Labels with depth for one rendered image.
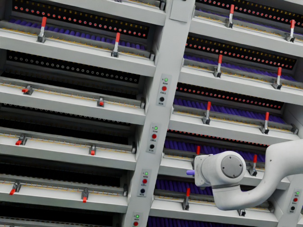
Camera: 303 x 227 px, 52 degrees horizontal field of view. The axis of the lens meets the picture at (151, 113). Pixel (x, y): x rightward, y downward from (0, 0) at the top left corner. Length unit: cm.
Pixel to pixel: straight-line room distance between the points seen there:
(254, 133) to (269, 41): 38
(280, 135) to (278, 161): 59
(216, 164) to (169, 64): 50
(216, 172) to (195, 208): 61
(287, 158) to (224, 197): 19
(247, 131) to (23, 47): 93
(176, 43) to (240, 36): 26
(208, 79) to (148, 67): 24
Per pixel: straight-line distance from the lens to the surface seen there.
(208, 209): 145
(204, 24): 122
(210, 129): 129
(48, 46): 118
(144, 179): 128
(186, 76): 121
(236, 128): 134
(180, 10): 120
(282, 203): 158
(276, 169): 86
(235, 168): 84
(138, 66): 117
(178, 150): 135
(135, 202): 133
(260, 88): 133
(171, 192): 142
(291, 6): 161
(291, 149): 87
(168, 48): 119
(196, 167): 106
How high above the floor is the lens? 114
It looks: 11 degrees down
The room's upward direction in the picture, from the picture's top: 12 degrees clockwise
